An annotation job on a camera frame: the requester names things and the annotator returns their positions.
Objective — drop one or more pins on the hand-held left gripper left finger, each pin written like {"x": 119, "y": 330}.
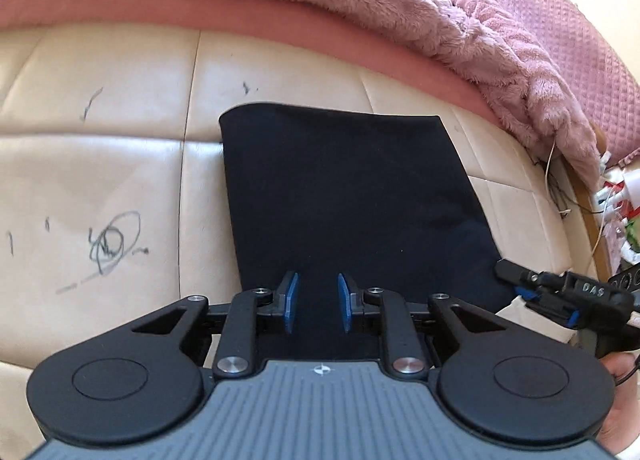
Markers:
{"x": 291, "y": 302}

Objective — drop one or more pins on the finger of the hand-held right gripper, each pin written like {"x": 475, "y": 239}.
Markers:
{"x": 550, "y": 310}
{"x": 520, "y": 272}

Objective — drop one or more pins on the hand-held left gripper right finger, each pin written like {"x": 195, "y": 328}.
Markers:
{"x": 345, "y": 304}

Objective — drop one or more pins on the black pants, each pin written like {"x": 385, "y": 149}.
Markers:
{"x": 350, "y": 210}

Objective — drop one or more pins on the person's right hand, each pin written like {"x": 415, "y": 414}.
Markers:
{"x": 622, "y": 410}

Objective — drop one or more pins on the white charger plug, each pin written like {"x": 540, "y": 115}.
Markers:
{"x": 622, "y": 190}

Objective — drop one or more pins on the pink quilted headboard cover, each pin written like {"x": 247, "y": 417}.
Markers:
{"x": 575, "y": 40}

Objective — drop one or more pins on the cream leather bed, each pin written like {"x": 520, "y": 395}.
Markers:
{"x": 100, "y": 140}

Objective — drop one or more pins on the salmon pink bed sheet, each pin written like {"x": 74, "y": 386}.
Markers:
{"x": 150, "y": 5}

